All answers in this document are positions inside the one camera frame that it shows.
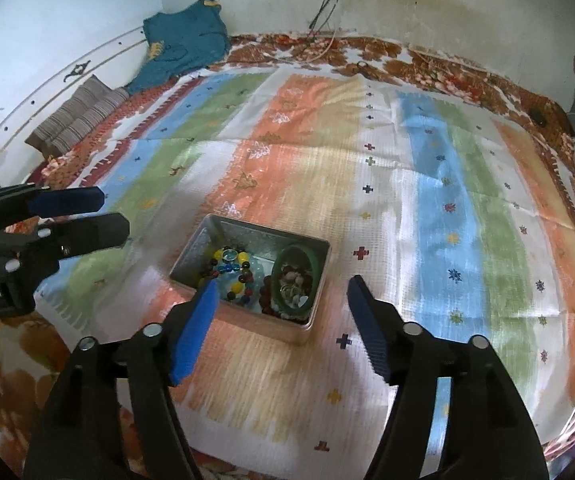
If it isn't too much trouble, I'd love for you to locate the dark and yellow bead bracelet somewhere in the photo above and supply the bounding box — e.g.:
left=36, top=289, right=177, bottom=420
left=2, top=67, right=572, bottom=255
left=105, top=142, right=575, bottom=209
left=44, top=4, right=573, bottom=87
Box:
left=200, top=247, right=276, bottom=317

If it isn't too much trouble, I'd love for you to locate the green jade bangle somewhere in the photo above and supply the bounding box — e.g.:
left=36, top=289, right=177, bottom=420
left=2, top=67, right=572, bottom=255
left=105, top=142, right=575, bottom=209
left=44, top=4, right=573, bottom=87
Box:
left=270, top=244, right=321, bottom=321

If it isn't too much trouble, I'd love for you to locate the teal shirt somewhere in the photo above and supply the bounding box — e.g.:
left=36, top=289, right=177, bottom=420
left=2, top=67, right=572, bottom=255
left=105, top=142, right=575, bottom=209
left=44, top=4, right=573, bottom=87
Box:
left=128, top=0, right=231, bottom=95

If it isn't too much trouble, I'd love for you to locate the white cable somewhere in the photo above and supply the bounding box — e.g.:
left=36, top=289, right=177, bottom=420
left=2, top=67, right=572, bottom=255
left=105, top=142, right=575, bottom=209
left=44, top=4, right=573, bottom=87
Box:
left=292, top=27, right=341, bottom=68

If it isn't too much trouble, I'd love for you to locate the striped cushion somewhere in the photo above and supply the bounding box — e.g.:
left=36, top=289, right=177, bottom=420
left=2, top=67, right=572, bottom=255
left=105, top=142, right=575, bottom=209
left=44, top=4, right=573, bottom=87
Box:
left=42, top=87, right=131, bottom=160
left=25, top=75, right=113, bottom=153

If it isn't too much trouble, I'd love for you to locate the multicoloured glass bead bracelet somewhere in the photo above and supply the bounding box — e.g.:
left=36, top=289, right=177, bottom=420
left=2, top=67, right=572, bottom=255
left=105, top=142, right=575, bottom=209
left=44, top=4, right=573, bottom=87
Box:
left=212, top=250, right=253, bottom=281

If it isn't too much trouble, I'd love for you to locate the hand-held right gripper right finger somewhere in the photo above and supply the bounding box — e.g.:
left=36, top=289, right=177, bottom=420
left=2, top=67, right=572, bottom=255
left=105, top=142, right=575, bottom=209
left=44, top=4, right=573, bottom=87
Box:
left=347, top=275, right=551, bottom=480

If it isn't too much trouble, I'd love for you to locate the metal tin box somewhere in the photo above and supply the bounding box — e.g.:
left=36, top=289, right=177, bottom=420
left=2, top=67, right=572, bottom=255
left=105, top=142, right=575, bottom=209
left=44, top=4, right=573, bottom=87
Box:
left=169, top=213, right=331, bottom=345

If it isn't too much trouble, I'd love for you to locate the colourful striped blanket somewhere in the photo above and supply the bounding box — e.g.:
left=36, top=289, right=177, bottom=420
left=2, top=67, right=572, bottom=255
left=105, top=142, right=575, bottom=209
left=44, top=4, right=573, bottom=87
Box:
left=32, top=67, right=575, bottom=461

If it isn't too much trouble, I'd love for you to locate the floral bedsheet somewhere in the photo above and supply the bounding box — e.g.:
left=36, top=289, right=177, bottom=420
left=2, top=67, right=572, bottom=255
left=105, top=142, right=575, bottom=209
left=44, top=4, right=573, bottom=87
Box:
left=0, top=34, right=575, bottom=480

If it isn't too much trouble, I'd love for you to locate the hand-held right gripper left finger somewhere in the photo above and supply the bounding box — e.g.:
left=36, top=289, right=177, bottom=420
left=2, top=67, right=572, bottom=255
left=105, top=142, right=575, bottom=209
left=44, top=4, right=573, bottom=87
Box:
left=22, top=277, right=221, bottom=480

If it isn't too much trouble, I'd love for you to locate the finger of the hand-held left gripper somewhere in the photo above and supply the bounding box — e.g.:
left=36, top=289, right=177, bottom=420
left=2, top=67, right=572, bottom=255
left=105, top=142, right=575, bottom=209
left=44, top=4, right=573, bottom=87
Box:
left=0, top=185, right=105, bottom=228
left=0, top=212, right=131, bottom=273

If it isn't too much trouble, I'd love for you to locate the pale stone bracelet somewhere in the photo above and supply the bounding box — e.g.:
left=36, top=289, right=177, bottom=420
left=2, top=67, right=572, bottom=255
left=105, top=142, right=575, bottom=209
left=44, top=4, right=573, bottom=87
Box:
left=280, top=265, right=313, bottom=311

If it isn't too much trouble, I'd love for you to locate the white headboard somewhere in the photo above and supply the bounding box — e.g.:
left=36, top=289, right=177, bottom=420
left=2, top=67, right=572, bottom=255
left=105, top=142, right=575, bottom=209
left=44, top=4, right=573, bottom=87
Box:
left=0, top=0, right=166, bottom=196

